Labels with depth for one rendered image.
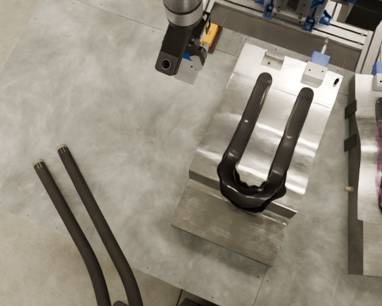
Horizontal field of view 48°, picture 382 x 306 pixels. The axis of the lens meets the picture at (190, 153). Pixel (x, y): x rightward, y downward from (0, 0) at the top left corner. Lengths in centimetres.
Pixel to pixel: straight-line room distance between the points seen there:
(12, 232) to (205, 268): 120
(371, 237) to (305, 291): 21
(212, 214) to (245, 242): 10
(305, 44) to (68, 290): 147
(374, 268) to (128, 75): 78
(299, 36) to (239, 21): 27
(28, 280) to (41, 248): 14
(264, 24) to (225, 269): 121
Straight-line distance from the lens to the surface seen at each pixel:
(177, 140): 113
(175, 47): 89
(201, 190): 104
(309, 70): 110
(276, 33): 196
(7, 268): 209
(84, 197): 107
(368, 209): 108
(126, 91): 120
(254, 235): 103
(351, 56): 197
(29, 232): 206
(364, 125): 113
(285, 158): 102
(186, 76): 103
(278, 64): 115
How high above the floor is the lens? 188
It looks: 75 degrees down
